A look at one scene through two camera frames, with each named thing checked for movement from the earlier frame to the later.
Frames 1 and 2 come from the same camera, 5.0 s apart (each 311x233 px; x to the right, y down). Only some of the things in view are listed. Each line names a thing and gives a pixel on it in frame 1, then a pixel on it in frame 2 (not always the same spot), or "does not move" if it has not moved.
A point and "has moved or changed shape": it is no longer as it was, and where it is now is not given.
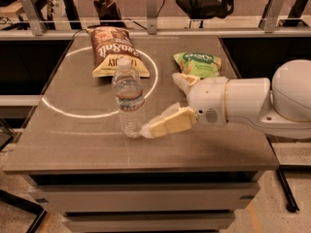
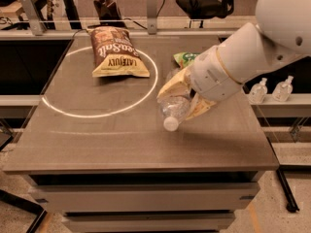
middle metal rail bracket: (152, 12) does not move
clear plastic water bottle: (127, 87) has moved or changed shape
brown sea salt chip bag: (111, 44) does not move
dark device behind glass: (108, 12) does not move
